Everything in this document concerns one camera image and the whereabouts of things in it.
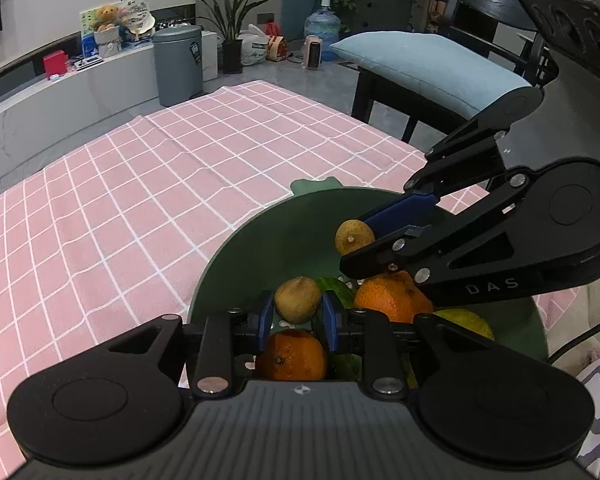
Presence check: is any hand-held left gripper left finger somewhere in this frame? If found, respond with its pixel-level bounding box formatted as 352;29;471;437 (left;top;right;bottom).
107;290;276;395

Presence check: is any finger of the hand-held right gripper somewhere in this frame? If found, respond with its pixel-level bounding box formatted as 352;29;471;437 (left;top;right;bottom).
340;190;526;288
365;112;528;241

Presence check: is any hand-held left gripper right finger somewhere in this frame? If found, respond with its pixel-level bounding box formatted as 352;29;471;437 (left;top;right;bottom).
321;291;486;396

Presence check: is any green cucumber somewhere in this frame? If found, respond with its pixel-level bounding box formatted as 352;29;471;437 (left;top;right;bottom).
316;276;365;382

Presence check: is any small brown longan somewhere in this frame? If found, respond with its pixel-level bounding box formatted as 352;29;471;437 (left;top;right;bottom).
334;218;377;257
273;276;323;324

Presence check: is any orange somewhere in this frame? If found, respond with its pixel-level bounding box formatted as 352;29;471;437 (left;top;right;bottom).
255;329;328;382
354;270;435;323

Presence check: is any green colander bowl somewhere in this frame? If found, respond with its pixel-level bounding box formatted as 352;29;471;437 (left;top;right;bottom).
186;176;550;391

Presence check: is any light blue cushion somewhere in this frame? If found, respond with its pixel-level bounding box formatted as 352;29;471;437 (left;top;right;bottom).
329;31;533;117

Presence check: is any small pink heater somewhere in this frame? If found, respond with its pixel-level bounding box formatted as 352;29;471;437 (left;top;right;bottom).
302;35;324;69

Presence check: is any pink checkered tablecloth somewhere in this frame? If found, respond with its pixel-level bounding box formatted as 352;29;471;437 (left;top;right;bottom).
0;80;571;466

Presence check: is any blue water jug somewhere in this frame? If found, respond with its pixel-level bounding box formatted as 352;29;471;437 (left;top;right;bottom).
304;0;342;41

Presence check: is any red gift bag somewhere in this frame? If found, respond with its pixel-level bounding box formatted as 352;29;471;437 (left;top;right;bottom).
265;22;288;62

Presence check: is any white plastic bag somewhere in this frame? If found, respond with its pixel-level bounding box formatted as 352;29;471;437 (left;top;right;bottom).
239;23;271;67

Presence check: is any tall leafy potted plant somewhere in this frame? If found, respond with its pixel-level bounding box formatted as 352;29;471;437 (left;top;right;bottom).
181;0;283;75

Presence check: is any grey-blue trash can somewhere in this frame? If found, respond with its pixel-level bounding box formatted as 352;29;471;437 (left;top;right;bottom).
152;25;204;107

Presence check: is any white long media console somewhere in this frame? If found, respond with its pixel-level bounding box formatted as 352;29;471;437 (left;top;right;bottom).
0;30;220;196

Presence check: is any grey fabric basket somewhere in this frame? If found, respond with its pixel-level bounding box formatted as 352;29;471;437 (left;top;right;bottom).
95;26;122;57

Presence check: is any white hand fan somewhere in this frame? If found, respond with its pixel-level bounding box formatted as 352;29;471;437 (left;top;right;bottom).
120;7;157;38

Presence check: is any small red box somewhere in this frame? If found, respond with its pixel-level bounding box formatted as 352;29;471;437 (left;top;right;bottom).
42;51;68;79

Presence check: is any brown teddy bear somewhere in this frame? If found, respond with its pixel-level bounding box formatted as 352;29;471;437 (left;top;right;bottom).
96;4;121;31

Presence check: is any colourful picture board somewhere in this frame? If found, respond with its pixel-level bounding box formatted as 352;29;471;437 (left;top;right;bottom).
79;0;148;56

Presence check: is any black cable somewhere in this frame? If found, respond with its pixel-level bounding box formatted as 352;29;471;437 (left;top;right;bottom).
549;309;600;362

